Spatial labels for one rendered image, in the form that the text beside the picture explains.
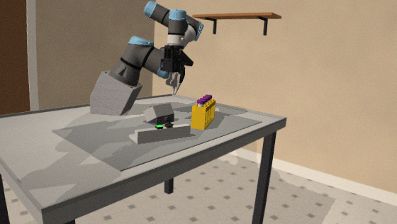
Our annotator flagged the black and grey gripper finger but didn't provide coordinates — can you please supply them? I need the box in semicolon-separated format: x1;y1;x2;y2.
165;72;175;95
170;66;185;95

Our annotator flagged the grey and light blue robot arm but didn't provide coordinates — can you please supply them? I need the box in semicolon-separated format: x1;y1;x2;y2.
110;1;203;86

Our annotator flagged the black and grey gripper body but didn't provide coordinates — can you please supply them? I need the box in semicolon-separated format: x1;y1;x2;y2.
160;45;185;73

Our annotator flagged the grey key housing with blue and green buttons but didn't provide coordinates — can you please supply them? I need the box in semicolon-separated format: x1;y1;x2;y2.
143;103;174;125

